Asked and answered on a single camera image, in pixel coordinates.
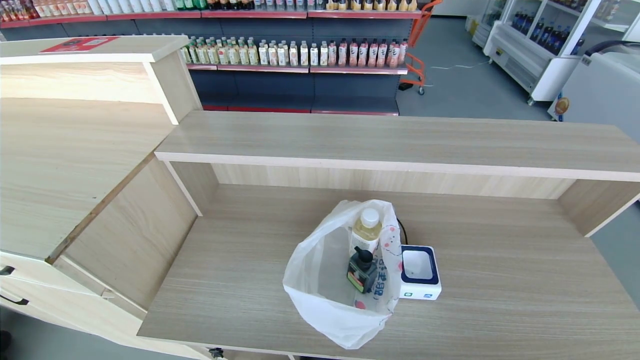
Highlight white floor cable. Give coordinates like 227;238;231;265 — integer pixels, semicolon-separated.
430;59;493;71

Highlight wooden counter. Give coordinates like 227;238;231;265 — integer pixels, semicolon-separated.
0;35;640;360

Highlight white barcode scanner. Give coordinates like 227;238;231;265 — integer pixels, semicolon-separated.
399;245;443;301

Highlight dark pump dispenser bottle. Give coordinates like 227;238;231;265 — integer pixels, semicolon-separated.
346;246;379;294

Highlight yellow drink bottle white cap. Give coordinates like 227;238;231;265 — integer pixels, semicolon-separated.
349;207;383;258

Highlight white display fridge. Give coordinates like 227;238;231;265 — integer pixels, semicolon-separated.
472;0;640;106

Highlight white chest freezer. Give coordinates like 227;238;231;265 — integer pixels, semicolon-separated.
548;41;640;130

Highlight red sign sticker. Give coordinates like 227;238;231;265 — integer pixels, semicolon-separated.
39;36;121;54

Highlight row of dark bottles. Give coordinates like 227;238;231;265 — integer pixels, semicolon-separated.
511;11;586;56

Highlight white drawer black handle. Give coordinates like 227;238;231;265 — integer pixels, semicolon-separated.
0;251;211;360

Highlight blue red shop shelf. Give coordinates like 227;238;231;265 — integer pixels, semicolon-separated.
0;0;425;117

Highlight orange trolley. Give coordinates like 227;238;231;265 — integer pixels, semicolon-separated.
398;0;444;96

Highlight white plastic shopping bag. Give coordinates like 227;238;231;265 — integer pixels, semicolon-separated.
282;199;403;350

